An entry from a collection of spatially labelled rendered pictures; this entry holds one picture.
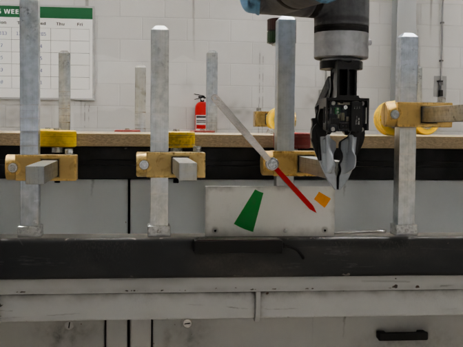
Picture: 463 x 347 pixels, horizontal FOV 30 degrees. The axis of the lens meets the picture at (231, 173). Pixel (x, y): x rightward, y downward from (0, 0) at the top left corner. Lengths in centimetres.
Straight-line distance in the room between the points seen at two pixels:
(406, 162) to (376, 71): 750
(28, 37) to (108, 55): 715
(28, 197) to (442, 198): 93
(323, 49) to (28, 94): 60
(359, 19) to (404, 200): 49
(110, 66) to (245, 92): 140
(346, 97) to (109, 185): 70
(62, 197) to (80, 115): 692
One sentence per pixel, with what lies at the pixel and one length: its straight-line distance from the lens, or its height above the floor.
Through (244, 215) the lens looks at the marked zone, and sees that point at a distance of 171.
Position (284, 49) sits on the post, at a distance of 173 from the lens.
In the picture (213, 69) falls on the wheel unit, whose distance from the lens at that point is 280.
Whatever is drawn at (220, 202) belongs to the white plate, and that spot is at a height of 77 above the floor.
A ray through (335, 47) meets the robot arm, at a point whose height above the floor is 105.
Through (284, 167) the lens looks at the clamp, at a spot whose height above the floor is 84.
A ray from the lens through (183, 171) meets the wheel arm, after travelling 144.
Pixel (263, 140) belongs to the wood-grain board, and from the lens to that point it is 191.
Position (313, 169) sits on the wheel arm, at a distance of 158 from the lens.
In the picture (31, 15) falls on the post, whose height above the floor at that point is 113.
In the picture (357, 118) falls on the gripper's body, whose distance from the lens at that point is 140.
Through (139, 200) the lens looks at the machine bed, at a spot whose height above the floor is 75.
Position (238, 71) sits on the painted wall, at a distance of 895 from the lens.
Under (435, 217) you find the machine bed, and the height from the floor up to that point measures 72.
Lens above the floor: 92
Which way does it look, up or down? 3 degrees down
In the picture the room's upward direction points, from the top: 1 degrees clockwise
